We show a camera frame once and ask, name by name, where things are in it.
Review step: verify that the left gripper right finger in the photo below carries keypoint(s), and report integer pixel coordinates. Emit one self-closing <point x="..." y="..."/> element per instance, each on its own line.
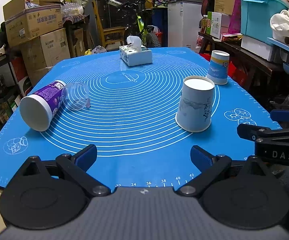
<point x="243" y="195"/>

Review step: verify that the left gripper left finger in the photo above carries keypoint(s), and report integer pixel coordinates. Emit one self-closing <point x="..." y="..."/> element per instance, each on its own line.
<point x="46" y="194"/>

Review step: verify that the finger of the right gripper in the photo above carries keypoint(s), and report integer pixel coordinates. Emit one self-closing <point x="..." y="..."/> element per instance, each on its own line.
<point x="280" y="115"/>
<point x="271" y="146"/>

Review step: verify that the white paper cup with ink art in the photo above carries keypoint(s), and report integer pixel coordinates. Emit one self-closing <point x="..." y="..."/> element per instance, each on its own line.
<point x="195" y="105"/>

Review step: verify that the blue and yellow paper cup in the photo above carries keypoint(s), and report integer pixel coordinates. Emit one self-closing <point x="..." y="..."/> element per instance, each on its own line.
<point x="218" y="67"/>

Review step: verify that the purple paper cup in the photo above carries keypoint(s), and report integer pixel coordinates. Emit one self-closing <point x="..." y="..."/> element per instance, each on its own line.
<point x="38" y="109"/>

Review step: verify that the clear plastic cup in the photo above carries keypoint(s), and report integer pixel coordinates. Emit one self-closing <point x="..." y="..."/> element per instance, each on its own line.
<point x="75" y="96"/>

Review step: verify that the white foam box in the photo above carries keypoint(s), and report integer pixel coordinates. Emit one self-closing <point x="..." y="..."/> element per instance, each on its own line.
<point x="258" y="48"/>

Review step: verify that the dark wooden side table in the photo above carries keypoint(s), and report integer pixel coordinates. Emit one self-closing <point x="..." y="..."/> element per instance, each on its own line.
<point x="252" y="64"/>

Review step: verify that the white cloth bundle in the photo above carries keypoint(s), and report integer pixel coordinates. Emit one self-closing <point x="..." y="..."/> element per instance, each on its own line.
<point x="284" y="25"/>

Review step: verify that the pink translucent container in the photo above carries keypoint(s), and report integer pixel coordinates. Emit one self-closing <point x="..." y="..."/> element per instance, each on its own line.
<point x="235" y="20"/>

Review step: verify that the teal plastic storage bin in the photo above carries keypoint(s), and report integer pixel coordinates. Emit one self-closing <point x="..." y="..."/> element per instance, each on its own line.
<point x="255" y="17"/>

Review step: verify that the black metal shelf rack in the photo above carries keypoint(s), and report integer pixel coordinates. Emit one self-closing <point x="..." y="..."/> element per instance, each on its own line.
<point x="14" y="85"/>

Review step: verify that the green and white carton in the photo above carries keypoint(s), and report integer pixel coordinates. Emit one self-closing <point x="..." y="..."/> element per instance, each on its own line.
<point x="214" y="24"/>

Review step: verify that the lower cardboard box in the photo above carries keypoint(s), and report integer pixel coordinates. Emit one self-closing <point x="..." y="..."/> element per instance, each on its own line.
<point x="41" y="54"/>

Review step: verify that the red bucket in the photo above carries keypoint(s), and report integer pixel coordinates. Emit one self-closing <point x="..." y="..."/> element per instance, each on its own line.
<point x="155" y="40"/>

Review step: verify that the white tissue box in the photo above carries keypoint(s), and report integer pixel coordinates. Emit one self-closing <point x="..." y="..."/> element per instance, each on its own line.
<point x="134" y="53"/>

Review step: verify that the bicycle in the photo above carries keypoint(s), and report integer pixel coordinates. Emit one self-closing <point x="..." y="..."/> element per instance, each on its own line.
<point x="137" y="19"/>

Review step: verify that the wooden chair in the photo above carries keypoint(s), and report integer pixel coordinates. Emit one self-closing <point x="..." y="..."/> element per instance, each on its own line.
<point x="108" y="36"/>

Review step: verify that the upper open cardboard box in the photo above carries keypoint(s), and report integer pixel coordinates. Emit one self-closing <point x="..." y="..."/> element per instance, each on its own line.
<point x="26" y="20"/>

